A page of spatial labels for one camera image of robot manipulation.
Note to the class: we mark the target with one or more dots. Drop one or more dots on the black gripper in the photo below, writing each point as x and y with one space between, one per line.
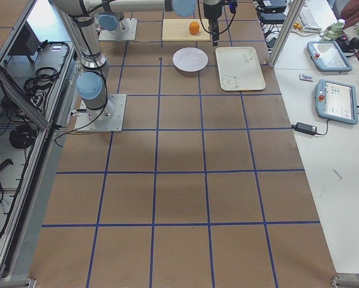
210 12

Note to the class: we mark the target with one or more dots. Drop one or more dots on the orange fruit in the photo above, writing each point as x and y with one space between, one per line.
194 28

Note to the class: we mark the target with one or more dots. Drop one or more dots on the white round plate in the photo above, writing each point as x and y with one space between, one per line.
190 59

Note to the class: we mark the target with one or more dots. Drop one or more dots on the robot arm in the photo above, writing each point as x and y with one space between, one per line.
91 85
186 9

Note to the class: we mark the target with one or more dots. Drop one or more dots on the cream bear tray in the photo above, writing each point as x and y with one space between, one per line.
239 69

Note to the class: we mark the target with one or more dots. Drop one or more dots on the bamboo cutting board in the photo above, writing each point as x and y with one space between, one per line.
177 30

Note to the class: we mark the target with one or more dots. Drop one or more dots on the black power brick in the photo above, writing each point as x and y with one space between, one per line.
271 18

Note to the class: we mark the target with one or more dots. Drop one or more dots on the white keyboard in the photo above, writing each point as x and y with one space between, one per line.
307 19

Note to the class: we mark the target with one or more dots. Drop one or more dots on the small white label box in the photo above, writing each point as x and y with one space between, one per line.
306 77

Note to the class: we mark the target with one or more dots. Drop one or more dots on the far teach pendant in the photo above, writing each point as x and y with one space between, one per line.
328 56

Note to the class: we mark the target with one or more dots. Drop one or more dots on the teach pendant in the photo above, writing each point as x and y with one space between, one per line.
328 56
336 101

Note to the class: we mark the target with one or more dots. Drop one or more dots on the stacked green cups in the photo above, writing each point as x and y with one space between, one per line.
334 31

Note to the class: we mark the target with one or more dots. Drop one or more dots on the black power adapter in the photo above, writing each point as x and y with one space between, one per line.
305 128

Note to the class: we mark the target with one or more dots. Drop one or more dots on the near teach pendant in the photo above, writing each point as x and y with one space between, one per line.
336 101

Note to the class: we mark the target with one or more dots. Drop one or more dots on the aluminium side rack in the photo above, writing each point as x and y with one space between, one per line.
35 99

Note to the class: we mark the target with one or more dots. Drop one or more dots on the black monitor on shelf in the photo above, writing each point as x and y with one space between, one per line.
26 44

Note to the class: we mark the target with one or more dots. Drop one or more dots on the aluminium frame post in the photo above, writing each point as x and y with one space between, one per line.
291 17

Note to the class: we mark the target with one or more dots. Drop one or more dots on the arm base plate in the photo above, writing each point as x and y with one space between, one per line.
111 119
113 30

